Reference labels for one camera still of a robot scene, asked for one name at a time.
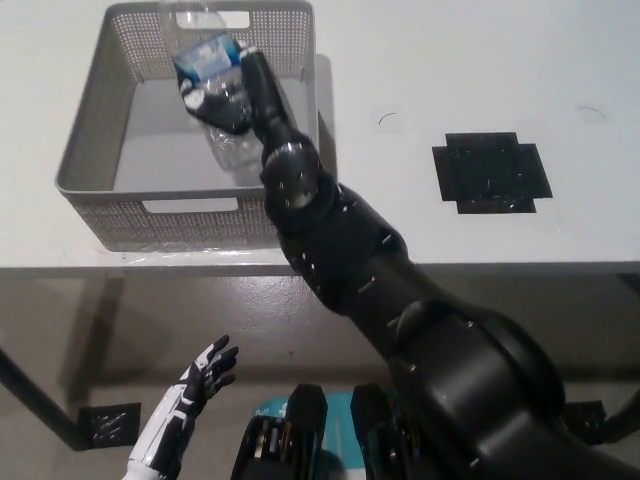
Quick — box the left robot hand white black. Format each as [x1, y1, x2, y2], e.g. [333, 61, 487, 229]
[124, 334, 240, 480]

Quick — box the grey metal table leg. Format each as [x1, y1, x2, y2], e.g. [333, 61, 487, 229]
[0, 344, 86, 454]

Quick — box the clear plastic water bottle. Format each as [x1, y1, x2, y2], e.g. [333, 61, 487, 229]
[158, 0, 266, 187]

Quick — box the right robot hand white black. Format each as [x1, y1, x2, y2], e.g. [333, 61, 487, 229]
[179, 43, 260, 135]

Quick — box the black tape patch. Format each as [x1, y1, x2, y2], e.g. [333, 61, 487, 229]
[432, 131, 554, 216]

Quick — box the grey perforated plastic basket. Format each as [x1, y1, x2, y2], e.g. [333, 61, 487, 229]
[53, 1, 321, 253]

